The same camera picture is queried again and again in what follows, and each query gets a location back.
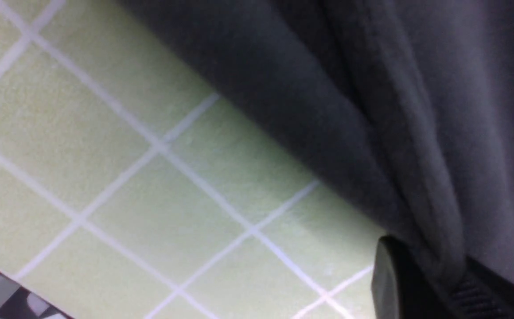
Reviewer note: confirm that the dark gray long-sleeved shirt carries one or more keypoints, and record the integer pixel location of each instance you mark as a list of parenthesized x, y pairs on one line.
[(404, 107)]

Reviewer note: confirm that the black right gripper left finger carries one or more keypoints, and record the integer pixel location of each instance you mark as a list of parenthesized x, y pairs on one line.
[(399, 288)]

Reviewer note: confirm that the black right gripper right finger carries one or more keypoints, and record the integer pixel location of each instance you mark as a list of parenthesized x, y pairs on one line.
[(482, 294)]

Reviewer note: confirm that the light green checkered tablecloth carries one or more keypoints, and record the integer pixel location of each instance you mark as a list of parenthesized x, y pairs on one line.
[(130, 190)]

